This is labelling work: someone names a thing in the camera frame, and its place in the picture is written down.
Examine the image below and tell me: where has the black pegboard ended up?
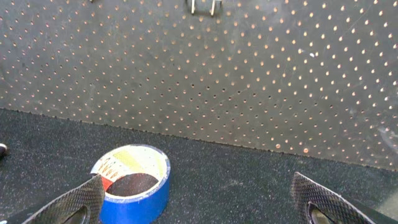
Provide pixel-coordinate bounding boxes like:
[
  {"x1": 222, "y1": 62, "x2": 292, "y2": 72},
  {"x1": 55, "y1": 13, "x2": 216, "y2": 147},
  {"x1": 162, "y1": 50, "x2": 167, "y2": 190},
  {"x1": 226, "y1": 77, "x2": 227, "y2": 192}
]
[{"x1": 0, "y1": 0, "x2": 398, "y2": 172}]

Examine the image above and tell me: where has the metal hook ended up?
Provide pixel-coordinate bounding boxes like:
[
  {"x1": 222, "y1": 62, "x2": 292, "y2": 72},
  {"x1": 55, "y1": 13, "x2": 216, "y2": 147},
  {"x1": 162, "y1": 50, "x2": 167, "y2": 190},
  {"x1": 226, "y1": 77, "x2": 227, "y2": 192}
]
[{"x1": 185, "y1": 0, "x2": 223, "y2": 17}]

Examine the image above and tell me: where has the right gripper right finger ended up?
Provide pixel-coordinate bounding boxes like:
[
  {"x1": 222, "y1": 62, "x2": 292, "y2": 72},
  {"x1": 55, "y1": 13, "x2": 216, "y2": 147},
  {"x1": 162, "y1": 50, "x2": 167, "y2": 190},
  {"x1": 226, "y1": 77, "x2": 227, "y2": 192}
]
[{"x1": 290, "y1": 171, "x2": 398, "y2": 224}]

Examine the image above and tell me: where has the roll of blue tape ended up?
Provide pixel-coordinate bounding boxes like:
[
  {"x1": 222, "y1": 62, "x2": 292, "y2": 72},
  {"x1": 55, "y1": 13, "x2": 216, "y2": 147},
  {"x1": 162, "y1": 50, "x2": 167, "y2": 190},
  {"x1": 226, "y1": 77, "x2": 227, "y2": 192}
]
[{"x1": 90, "y1": 144, "x2": 172, "y2": 224}]

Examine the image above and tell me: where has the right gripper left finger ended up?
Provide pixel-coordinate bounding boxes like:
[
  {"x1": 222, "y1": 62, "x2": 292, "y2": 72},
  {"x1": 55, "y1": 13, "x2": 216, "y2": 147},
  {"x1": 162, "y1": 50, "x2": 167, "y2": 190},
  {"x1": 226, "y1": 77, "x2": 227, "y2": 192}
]
[{"x1": 21, "y1": 174, "x2": 106, "y2": 224}]

